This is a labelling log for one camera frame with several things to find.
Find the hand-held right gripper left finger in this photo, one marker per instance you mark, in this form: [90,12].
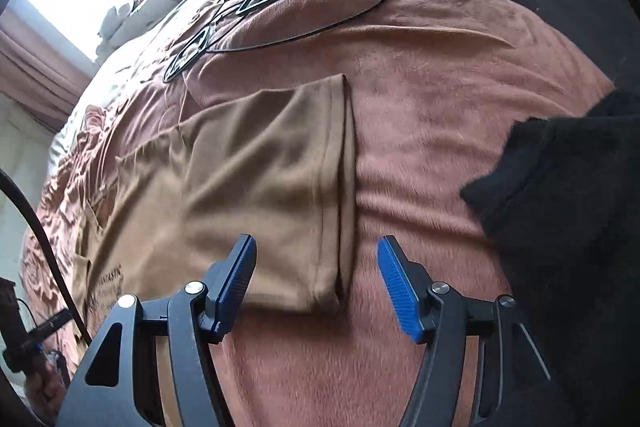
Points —
[237,282]

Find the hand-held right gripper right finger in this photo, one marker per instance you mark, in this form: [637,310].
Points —
[397,292]

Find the brown t-shirt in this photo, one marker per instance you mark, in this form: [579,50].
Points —
[225,182]

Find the person's left hand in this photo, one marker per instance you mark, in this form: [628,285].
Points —
[45,387]

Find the pink-brown fleece blanket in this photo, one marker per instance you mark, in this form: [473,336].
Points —
[450,107]

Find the black fleece garment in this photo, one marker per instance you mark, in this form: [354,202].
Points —
[565,187]

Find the pink-brown curtain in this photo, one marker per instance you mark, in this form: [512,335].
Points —
[40,72]

